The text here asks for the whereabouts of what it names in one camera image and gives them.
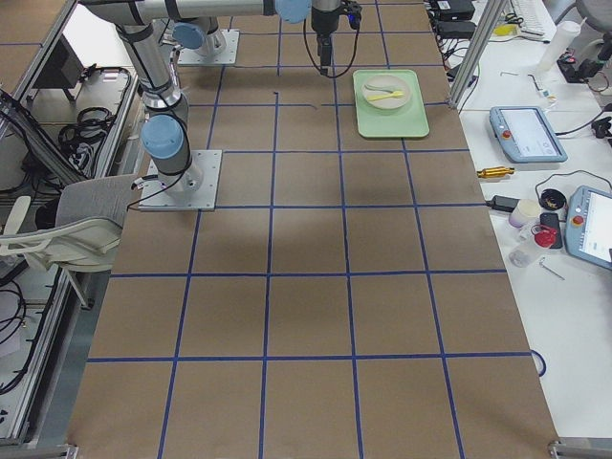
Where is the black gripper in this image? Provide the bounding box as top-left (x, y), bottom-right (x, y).
top-left (311, 0), bottom-right (361, 67)

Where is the white round plate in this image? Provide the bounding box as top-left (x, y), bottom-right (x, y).
top-left (361, 75), bottom-right (412, 110)

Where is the yellow plastic fork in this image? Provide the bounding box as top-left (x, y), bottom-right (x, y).
top-left (366, 91), bottom-right (404, 101)

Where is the pale green plastic spoon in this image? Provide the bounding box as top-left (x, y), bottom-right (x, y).
top-left (363, 84), bottom-right (399, 93)

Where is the mint green serving tray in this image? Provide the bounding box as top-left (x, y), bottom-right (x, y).
top-left (353, 70), bottom-right (429, 138)

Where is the gold metal cylinder tool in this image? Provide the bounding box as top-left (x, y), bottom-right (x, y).
top-left (476, 166), bottom-right (515, 180)

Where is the far teach pendant tablet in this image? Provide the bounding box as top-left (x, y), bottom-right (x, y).
top-left (489, 106), bottom-right (567, 164)

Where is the teach pendant tablet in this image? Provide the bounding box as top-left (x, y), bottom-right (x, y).
top-left (489, 106), bottom-right (567, 164)
top-left (565, 186), bottom-right (612, 270)

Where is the black power adapter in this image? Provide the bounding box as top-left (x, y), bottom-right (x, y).
top-left (486, 195), bottom-right (519, 213)

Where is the white plastic cup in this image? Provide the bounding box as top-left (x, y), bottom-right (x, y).
top-left (509, 199), bottom-right (541, 229)

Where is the grey white office chair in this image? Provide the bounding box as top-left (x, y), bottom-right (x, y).
top-left (1, 174), bottom-right (136, 273)

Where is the near teach pendant tablet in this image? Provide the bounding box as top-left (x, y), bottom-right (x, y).
top-left (565, 186), bottom-right (612, 270)

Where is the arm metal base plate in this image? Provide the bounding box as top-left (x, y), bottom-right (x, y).
top-left (138, 150), bottom-right (222, 211)
top-left (178, 29), bottom-right (240, 67)

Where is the aluminium frame post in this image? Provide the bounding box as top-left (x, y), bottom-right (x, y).
top-left (448, 0), bottom-right (506, 108)

